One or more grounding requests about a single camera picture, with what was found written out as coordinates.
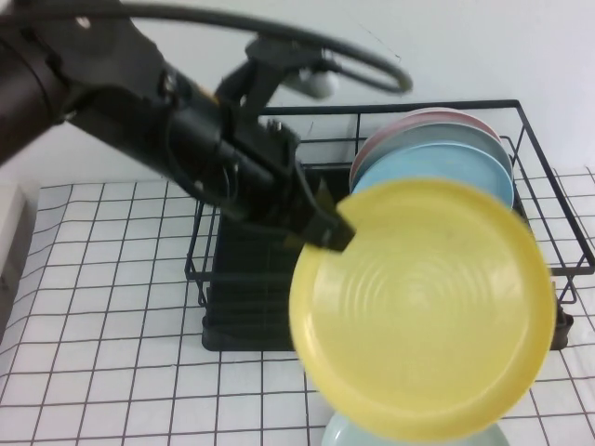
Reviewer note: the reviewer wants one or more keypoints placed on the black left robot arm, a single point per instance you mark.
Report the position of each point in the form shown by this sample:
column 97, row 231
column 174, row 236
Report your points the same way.
column 107, row 83

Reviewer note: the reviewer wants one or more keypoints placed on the pink plate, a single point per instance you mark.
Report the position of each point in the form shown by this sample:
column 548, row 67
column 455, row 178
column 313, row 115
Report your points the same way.
column 418, row 117

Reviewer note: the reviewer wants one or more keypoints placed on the white box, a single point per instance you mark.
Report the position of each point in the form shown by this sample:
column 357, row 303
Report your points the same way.
column 11, row 241

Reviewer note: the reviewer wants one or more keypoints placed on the light blue plate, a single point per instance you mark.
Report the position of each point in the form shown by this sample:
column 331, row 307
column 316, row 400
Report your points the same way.
column 441, row 165

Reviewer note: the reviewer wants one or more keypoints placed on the black plastic drip tray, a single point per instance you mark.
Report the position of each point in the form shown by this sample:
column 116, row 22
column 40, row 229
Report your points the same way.
column 246, row 320

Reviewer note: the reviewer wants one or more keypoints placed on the mint green plate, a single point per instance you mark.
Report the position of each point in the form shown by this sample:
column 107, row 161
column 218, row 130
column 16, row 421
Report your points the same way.
column 337, row 432

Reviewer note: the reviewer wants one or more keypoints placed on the yellow plate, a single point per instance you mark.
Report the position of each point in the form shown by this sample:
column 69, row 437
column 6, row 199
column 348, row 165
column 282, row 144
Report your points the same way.
column 418, row 316

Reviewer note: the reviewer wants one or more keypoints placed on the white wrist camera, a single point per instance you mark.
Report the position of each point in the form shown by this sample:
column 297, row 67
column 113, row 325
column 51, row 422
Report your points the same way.
column 318, row 84

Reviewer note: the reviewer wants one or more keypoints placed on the grey plate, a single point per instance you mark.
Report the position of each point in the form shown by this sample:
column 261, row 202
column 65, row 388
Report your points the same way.
column 446, row 133

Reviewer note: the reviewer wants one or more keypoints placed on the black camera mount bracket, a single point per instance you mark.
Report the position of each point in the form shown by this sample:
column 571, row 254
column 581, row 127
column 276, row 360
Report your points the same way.
column 260, row 79

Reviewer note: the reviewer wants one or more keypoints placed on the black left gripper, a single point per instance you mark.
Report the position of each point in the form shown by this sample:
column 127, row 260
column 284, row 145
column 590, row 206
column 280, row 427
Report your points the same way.
column 265, row 176

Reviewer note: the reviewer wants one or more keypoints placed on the white black-grid tablecloth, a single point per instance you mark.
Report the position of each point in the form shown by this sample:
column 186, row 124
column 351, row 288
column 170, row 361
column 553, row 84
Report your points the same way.
column 116, row 302

